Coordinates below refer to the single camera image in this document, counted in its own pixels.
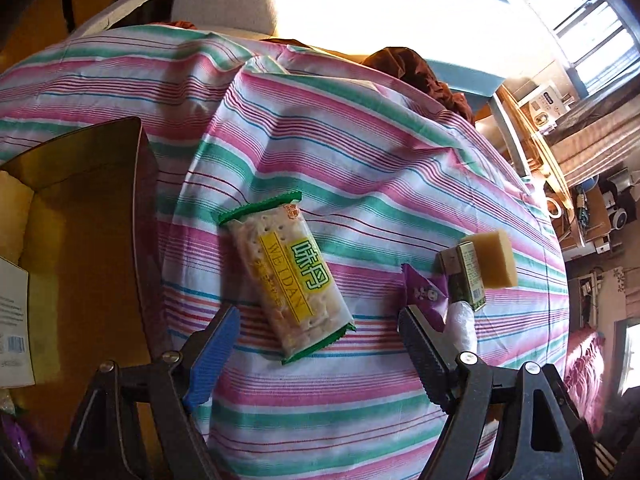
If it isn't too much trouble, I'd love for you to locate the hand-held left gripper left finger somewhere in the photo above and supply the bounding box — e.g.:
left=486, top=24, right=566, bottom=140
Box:
left=55, top=304, right=242, bottom=480

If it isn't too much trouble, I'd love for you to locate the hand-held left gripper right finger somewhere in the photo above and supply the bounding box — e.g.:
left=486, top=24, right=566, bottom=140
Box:
left=397, top=305, right=586, bottom=480

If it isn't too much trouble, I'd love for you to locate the white plastic item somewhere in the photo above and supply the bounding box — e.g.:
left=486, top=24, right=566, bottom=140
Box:
left=446, top=300, right=478, bottom=356

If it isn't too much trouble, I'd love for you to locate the purple snack packet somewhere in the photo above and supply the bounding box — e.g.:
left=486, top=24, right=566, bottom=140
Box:
left=0, top=412, right=38, bottom=480
left=400, top=263, right=451, bottom=333

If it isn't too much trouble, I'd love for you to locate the small green box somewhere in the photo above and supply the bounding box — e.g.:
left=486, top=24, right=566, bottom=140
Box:
left=435, top=241, right=488, bottom=311

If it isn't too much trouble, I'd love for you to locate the green cracker packet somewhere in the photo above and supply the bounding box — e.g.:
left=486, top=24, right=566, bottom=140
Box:
left=217, top=191, right=357, bottom=366

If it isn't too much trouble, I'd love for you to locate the yellow sponge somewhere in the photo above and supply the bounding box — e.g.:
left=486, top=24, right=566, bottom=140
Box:
left=0, top=170, right=35, bottom=266
left=460, top=229, right=519, bottom=290

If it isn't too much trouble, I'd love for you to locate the gold tin box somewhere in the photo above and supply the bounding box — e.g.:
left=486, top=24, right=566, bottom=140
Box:
left=0, top=116, right=166, bottom=480

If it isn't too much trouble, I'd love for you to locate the grey cardboard box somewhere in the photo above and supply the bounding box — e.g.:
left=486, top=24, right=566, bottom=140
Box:
left=0, top=256, right=37, bottom=390

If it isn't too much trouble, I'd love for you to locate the magenta cloth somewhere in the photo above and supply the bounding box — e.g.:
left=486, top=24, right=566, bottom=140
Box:
left=565, top=327, right=608, bottom=433

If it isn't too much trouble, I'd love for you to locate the striped pink green blanket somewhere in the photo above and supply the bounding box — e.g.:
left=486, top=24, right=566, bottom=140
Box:
left=0, top=25, right=571, bottom=480

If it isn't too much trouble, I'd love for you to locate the striped beige curtain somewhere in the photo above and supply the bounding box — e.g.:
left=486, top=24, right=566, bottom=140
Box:
left=547, top=95, right=640, bottom=186

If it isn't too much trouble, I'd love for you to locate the white appliance box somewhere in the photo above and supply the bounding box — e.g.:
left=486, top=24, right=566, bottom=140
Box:
left=517, top=80, right=568, bottom=133

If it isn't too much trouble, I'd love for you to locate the brown cloth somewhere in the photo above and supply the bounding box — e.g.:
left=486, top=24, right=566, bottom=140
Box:
left=362, top=46, right=476, bottom=123

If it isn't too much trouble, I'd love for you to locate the wooden wardrobe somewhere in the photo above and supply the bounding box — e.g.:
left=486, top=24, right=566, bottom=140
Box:
left=0, top=0, right=121, bottom=71

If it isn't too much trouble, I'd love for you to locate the window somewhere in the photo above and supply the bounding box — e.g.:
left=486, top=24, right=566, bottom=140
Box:
left=505, top=0, right=640, bottom=96

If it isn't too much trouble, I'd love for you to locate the grey metal rail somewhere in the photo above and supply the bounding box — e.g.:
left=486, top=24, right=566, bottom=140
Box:
left=492, top=95, right=533, bottom=178

